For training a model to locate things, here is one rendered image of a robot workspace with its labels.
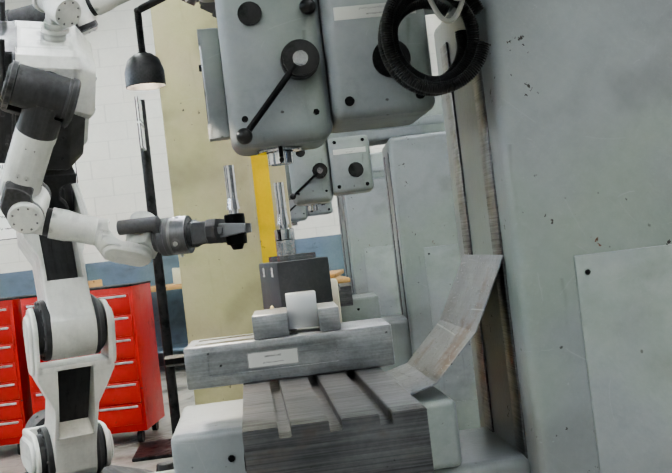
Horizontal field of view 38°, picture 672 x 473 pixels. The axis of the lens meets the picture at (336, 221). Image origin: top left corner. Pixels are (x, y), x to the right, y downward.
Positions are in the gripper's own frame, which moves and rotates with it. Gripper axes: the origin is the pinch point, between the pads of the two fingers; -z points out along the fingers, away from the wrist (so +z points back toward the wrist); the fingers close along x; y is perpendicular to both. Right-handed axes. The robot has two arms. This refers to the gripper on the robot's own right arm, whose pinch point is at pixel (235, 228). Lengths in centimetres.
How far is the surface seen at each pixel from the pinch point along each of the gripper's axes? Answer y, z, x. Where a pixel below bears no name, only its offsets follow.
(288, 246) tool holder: 5.3, -9.5, 10.4
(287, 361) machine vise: 24, -22, -57
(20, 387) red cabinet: 75, 254, 367
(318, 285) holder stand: 14.8, -17.9, -0.8
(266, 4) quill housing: -39, -23, -44
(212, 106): -22.4, -9.0, -39.6
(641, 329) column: 26, -81, -42
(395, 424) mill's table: 29, -44, -97
